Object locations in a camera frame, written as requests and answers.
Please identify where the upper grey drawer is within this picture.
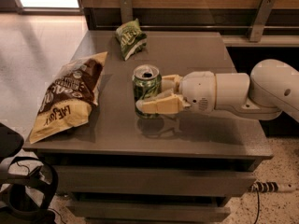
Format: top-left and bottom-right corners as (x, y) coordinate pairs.
(55, 166), (255, 197)

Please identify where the right metal wall bracket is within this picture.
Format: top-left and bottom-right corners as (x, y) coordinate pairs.
(248, 0), (276, 43)

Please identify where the left metal wall bracket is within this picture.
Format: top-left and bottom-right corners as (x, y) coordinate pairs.
(120, 0), (133, 23)

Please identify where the lower grey drawer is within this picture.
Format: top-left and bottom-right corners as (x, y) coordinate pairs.
(67, 201), (230, 222)

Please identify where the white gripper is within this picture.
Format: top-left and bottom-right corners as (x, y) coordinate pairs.
(135, 71), (216, 115)

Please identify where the white power strip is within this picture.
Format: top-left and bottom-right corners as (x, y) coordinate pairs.
(250, 180), (296, 194)

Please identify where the green soda can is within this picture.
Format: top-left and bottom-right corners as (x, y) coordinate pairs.
(132, 64), (162, 119)

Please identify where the small green chip bag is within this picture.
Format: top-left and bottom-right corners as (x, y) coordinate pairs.
(115, 19), (147, 61)

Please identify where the black office chair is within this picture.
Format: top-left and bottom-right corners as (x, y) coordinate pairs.
(0, 123), (24, 161)

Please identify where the grey drawer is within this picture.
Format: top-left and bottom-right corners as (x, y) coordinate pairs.
(67, 201), (230, 222)
(55, 166), (255, 197)

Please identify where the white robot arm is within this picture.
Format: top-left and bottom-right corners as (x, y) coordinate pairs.
(135, 59), (299, 121)

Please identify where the metal wall bracket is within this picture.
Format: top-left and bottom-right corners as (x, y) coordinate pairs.
(248, 0), (276, 43)
(120, 0), (133, 23)

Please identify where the black power cable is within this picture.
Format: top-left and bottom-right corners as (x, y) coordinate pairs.
(252, 185), (262, 224)

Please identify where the brown and yellow chip bag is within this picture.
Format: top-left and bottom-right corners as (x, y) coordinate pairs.
(29, 51), (107, 144)

